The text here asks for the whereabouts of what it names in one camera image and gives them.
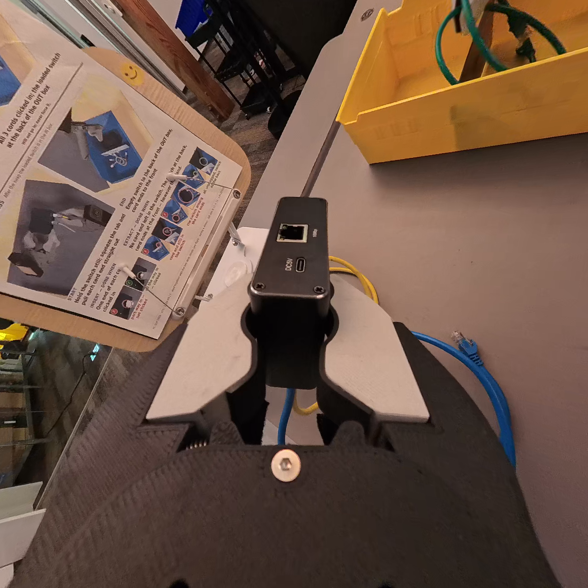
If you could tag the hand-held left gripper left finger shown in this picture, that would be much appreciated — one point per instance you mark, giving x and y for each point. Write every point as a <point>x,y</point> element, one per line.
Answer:
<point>206,363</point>

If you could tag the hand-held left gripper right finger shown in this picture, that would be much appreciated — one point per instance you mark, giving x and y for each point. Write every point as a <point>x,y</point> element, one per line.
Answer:
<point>372,367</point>

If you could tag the black ethernet splitter box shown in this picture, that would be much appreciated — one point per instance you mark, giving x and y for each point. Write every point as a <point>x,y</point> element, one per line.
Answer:
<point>294,321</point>

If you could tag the yellow plastic bin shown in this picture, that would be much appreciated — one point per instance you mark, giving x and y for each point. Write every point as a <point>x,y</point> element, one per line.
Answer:
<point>459,124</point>

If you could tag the printed instruction sheet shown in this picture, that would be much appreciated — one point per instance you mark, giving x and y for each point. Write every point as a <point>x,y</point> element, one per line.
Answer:
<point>92,183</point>

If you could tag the white cabinet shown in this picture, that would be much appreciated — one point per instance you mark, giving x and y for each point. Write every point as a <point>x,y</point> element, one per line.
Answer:
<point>18,528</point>

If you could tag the yellow smiley sticker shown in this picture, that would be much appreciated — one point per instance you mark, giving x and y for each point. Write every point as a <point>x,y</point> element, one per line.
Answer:
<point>132,73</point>

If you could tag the black office chair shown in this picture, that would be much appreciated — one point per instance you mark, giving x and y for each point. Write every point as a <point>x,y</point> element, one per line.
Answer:
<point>312,36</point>

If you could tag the blue storage bin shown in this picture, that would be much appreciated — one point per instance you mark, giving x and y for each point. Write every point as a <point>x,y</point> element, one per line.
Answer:
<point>193,20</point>

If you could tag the wooden post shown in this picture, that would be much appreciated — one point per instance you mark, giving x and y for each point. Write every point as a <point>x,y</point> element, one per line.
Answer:
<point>181,59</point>

